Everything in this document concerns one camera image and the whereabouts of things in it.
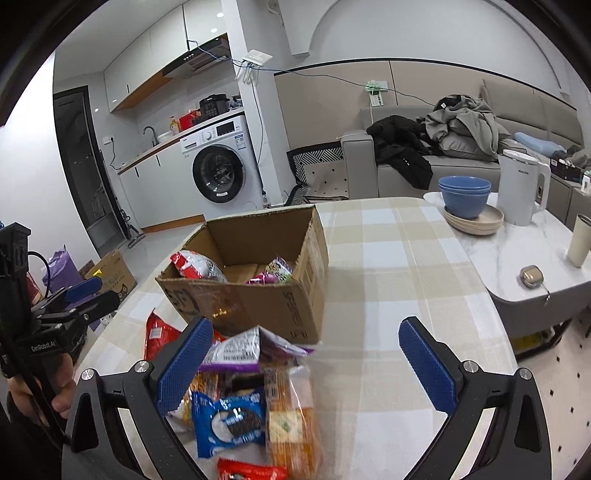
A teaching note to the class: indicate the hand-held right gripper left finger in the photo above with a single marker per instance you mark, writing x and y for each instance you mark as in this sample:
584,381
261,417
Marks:
184,364

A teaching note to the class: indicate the yellow bottle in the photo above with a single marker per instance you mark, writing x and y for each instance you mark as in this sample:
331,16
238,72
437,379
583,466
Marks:
174,127

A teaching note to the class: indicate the grey coat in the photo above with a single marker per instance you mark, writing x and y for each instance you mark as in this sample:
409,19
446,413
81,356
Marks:
579,157

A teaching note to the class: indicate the orange bread packet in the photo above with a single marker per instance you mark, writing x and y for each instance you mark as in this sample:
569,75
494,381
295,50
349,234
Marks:
291,429

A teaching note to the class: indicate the blue cookie packet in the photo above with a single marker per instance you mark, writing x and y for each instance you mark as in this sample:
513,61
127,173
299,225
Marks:
226,422

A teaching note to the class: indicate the white wall cabinets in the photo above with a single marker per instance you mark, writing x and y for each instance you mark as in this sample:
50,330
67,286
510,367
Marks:
138,60

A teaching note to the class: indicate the grey clothes pile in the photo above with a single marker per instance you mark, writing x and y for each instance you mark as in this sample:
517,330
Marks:
466,124

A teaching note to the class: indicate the white electric kettle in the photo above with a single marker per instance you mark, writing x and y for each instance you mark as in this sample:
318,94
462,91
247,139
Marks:
519,189

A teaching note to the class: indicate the large red snack bag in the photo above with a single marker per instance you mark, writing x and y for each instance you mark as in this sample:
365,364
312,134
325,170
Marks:
157,334

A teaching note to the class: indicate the white dotted rug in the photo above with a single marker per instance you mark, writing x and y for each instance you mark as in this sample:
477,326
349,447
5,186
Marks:
568,415

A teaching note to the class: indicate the clear cracker packet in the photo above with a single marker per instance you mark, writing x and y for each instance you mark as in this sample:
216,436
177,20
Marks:
205,385

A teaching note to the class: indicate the light blue pillow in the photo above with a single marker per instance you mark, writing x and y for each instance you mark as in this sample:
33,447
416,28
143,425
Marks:
535,143

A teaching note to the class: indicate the colourful pink snack packet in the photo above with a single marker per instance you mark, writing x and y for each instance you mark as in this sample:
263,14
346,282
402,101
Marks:
277,270

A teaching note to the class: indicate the upright floor cleaner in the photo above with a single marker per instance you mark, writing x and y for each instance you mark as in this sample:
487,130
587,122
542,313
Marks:
134,235

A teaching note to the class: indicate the dark brown snack packet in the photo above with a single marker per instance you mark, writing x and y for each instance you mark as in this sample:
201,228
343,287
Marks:
244,382

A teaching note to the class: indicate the white marble coffee table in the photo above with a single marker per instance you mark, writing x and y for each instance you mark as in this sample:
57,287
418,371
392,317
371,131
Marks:
508,258

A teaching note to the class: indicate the printed cardboard box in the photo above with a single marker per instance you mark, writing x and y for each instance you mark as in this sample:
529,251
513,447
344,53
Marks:
115,272

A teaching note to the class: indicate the grey sofa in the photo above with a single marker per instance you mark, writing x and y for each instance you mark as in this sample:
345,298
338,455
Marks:
360,161

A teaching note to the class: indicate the dark kitchen faucet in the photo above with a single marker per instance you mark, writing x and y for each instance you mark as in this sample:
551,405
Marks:
152,134

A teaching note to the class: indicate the person's left forearm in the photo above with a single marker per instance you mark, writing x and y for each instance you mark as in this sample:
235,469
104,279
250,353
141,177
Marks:
18,438

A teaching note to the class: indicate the red and white snack bag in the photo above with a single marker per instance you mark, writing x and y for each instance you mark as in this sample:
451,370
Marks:
194,265

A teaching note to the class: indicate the person's left hand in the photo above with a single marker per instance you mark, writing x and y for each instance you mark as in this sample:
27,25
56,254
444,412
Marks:
62,383

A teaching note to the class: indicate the black box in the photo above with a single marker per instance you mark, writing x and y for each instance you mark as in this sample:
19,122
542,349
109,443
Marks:
565,168

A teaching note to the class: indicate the black glass door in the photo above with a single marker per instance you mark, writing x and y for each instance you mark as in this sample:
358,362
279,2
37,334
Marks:
78,161

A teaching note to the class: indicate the black pressure cooker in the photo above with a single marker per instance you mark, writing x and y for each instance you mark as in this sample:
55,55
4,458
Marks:
213,107

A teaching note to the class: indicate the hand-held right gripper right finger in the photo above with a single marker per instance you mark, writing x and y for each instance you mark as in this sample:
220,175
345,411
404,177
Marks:
427,364

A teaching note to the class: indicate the cream cup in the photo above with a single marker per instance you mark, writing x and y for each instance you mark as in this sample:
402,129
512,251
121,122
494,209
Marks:
579,244

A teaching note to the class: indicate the steel range hood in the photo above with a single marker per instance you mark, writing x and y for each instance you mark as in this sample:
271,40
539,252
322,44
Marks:
198,57

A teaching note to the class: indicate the blue bowl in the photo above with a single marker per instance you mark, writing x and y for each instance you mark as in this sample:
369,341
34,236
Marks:
461,182
464,205

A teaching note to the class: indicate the purple bag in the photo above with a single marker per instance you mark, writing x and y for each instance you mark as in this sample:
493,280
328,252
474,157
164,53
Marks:
64,267

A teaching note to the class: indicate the black jacket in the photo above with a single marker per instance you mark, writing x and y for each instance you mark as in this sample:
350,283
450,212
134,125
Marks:
401,157

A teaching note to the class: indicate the white wall router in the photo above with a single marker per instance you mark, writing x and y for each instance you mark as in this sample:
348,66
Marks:
256,59

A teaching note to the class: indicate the white kitchen counter cabinet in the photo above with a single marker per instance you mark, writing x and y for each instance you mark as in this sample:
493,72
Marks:
161,184

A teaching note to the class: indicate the brown cardboard box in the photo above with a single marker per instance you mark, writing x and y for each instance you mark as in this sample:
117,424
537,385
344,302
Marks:
277,314

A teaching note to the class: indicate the red cookie packet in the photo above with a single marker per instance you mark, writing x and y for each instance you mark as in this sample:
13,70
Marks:
249,470

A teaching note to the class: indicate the clear plastic bottle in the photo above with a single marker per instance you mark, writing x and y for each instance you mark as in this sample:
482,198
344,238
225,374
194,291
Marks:
264,201

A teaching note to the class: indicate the red box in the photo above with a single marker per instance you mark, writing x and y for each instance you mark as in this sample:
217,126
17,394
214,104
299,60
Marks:
189,121

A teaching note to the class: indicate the white washing machine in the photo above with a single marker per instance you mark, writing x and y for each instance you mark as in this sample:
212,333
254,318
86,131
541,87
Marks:
217,170

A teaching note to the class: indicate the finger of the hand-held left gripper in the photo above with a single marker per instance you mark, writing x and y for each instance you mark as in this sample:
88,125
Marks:
101,304
85,286

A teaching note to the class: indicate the purple and white snack packet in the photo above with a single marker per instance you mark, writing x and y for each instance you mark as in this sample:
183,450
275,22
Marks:
240,348

